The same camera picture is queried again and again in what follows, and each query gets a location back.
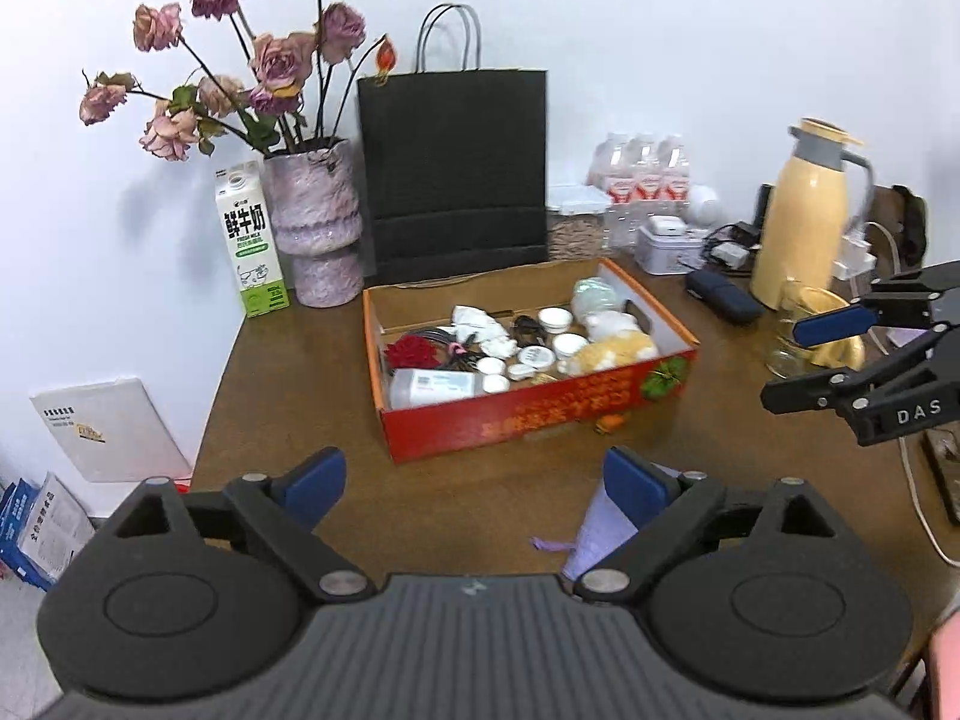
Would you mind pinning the small orange carrot charm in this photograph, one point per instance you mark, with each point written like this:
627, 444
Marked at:
609, 425

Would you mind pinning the yellow thermos jug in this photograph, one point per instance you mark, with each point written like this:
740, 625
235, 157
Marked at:
802, 225

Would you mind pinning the white green milk carton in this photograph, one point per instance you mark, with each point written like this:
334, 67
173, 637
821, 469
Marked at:
251, 247

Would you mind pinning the dark blue glasses case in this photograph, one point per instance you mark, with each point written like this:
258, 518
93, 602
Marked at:
724, 298

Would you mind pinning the clear jar white lid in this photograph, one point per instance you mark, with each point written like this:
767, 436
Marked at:
577, 221

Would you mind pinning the yellow sponge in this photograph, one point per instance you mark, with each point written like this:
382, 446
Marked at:
611, 354

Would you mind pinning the dried pink rose bouquet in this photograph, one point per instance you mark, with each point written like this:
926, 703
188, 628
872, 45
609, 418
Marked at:
277, 64

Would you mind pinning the white earbuds case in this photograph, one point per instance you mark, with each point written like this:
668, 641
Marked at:
667, 225

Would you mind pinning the clear water bottle red label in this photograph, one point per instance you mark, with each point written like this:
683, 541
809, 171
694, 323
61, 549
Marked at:
615, 172
675, 172
648, 172

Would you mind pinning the white fluffy ball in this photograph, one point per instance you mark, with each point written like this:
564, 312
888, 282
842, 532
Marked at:
611, 326

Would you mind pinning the white power strip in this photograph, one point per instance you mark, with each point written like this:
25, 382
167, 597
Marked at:
855, 255

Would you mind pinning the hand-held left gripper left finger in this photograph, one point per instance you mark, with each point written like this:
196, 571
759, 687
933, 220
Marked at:
311, 484

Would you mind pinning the brown leather bag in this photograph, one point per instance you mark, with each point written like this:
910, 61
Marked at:
904, 225

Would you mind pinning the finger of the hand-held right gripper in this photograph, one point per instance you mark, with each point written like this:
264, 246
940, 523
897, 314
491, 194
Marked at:
806, 392
832, 324

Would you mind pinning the red cardboard box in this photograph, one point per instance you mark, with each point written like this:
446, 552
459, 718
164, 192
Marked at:
525, 420

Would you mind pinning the red fabric flower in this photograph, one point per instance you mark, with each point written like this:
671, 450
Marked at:
412, 352

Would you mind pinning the purple cloth pouch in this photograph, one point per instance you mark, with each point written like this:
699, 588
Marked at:
596, 532

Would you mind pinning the blue and white boxes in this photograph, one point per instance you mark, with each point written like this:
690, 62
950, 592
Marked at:
41, 532

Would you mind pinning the black paper bag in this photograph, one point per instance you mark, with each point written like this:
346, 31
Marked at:
457, 165

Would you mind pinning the white round ball device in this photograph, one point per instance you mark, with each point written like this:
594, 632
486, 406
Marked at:
705, 206

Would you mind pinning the person's right forearm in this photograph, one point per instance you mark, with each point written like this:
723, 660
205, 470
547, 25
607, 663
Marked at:
946, 667

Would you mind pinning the black hair clip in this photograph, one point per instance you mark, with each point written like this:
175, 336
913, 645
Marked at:
531, 328

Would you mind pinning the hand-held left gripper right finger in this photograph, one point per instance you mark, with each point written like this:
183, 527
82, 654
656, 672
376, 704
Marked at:
637, 484

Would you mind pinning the mottled purple ceramic vase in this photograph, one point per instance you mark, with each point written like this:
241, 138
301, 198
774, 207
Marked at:
315, 217

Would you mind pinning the iridescent clear plastic wrapper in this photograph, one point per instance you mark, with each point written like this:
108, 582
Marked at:
596, 298

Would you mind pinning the small white round tin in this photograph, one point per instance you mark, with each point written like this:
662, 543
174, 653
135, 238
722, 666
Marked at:
496, 384
571, 346
534, 357
491, 366

